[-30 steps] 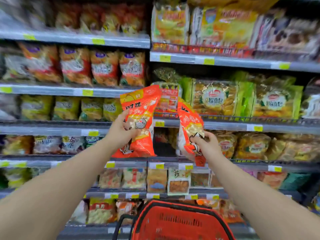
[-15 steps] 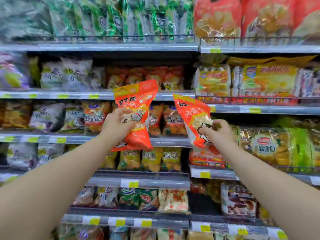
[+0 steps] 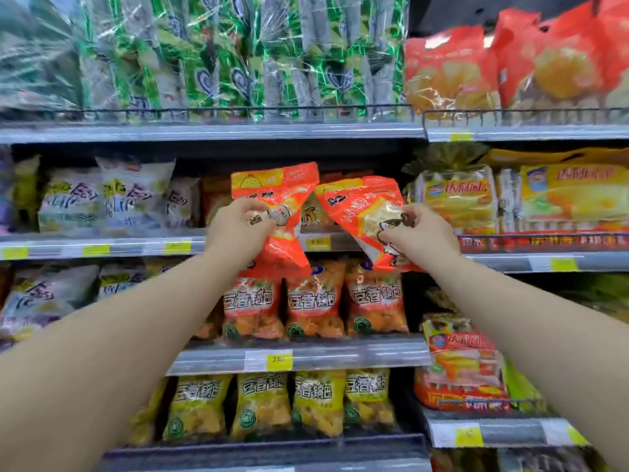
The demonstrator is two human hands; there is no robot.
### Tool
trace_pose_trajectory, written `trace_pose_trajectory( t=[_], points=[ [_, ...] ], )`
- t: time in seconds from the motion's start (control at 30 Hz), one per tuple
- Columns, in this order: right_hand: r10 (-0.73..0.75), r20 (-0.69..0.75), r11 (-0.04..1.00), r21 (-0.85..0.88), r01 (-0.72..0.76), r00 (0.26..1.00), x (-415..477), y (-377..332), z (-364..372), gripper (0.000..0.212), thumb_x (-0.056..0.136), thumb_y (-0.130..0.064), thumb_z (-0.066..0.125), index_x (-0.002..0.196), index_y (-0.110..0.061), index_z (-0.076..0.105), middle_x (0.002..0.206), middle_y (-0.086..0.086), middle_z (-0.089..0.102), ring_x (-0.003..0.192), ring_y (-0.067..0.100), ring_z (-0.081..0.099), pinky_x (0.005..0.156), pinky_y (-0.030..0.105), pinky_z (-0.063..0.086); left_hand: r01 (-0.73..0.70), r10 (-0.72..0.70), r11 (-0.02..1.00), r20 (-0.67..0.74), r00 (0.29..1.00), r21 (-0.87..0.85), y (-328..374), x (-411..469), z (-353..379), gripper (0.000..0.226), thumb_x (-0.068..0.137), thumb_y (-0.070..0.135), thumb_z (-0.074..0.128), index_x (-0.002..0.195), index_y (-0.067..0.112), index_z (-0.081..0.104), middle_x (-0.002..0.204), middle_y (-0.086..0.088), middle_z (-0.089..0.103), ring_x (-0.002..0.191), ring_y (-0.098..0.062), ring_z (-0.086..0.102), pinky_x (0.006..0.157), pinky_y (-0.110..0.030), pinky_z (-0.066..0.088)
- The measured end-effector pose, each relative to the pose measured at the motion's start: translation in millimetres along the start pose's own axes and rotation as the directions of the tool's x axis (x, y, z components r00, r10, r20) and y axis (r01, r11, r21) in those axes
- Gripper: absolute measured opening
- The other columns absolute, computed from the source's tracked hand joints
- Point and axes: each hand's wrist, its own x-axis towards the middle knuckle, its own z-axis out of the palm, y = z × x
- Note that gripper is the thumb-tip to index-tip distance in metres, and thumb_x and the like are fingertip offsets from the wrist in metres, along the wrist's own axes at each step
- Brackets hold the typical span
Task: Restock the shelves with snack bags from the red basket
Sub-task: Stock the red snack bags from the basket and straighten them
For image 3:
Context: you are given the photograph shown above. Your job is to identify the person's right hand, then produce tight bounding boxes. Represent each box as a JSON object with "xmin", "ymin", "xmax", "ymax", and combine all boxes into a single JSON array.
[{"xmin": 377, "ymin": 203, "xmax": 462, "ymax": 271}]

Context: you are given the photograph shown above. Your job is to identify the person's left hand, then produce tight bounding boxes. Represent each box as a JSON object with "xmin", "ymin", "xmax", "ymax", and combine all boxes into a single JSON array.
[{"xmin": 204, "ymin": 197, "xmax": 277, "ymax": 271}]

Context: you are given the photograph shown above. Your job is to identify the white printed snack package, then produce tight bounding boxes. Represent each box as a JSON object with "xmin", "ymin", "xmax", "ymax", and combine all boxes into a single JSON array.
[{"xmin": 162, "ymin": 176, "xmax": 201, "ymax": 229}]

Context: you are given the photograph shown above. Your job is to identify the red Wangzai snack bag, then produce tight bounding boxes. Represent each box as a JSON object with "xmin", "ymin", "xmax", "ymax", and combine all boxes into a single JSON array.
[
  {"xmin": 314, "ymin": 175, "xmax": 426, "ymax": 273},
  {"xmin": 231, "ymin": 161, "xmax": 320, "ymax": 279}
]

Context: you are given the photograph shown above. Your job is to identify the grey store shelving unit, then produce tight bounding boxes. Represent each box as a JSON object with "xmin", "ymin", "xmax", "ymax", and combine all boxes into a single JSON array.
[{"xmin": 0, "ymin": 105, "xmax": 629, "ymax": 472}]

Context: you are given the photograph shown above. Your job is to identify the white chips bag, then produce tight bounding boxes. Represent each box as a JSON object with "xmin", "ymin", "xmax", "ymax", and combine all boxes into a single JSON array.
[
  {"xmin": 98, "ymin": 265, "xmax": 148, "ymax": 300},
  {"xmin": 0, "ymin": 264, "xmax": 102, "ymax": 340},
  {"xmin": 38, "ymin": 167, "xmax": 107, "ymax": 237}
]

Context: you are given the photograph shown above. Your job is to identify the row of yellow snack packets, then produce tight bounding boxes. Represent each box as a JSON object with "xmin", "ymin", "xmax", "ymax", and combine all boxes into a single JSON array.
[{"xmin": 123, "ymin": 368, "xmax": 396, "ymax": 448}]

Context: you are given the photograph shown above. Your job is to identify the person's left forearm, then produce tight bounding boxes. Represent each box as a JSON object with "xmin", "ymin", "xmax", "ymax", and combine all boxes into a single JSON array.
[{"xmin": 0, "ymin": 252, "xmax": 232, "ymax": 472}]

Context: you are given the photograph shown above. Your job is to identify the person's right forearm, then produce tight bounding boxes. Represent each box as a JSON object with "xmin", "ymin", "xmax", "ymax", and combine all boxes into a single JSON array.
[{"xmin": 427, "ymin": 255, "xmax": 629, "ymax": 472}]

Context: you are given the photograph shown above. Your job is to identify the red yellow multipack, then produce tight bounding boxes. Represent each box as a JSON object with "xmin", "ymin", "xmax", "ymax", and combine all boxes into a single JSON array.
[{"xmin": 414, "ymin": 311, "xmax": 512, "ymax": 414}]

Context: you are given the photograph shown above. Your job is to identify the large orange red bag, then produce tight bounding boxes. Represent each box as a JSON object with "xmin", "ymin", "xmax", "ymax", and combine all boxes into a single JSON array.
[
  {"xmin": 597, "ymin": 0, "xmax": 629, "ymax": 109},
  {"xmin": 493, "ymin": 2, "xmax": 608, "ymax": 111},
  {"xmin": 405, "ymin": 25, "xmax": 502, "ymax": 116}
]

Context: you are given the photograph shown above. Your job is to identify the green yellow bag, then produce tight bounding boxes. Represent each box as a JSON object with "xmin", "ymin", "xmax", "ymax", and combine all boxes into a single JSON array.
[{"xmin": 501, "ymin": 358, "xmax": 547, "ymax": 414}]

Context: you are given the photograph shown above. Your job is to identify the row of green wrapped packs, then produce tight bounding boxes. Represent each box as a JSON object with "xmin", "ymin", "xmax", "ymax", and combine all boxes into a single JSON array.
[{"xmin": 78, "ymin": 0, "xmax": 411, "ymax": 121}]

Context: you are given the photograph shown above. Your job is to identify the yellow white chip bag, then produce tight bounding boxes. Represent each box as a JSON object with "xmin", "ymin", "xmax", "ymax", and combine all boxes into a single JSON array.
[{"xmin": 13, "ymin": 154, "xmax": 41, "ymax": 227}]

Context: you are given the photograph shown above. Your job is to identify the purple chip bag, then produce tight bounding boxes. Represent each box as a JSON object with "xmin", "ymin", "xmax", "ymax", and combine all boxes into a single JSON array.
[{"xmin": 0, "ymin": 147, "xmax": 16, "ymax": 231}]

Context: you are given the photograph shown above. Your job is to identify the chocolate pie pack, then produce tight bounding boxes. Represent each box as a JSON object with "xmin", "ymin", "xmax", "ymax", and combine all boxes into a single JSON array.
[{"xmin": 499, "ymin": 446, "xmax": 593, "ymax": 472}]

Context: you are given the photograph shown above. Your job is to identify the clear wrapped dark green packs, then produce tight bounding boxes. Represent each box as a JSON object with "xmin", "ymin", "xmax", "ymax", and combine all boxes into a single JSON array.
[{"xmin": 0, "ymin": 0, "xmax": 85, "ymax": 111}]

